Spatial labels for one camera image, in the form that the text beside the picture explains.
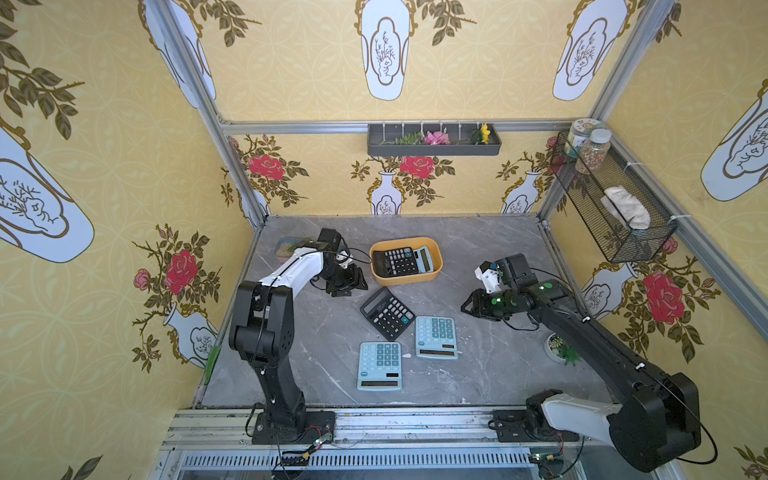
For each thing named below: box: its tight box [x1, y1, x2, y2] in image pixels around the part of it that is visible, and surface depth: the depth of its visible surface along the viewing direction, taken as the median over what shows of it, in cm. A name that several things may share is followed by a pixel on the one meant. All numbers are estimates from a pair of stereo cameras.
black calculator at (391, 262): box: [372, 247, 418, 277], surface depth 105 cm
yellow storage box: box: [369, 236, 444, 286], surface depth 108 cm
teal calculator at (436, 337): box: [415, 316, 458, 360], surface depth 89 cm
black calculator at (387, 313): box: [360, 286, 416, 342], surface depth 94 cm
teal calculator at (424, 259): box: [413, 245, 434, 274], surface depth 105 cm
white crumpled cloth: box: [600, 186, 651, 230], surface depth 70 cm
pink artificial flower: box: [425, 131, 451, 145], surface depth 90 cm
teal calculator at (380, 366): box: [357, 341, 403, 391], surface depth 84 cm
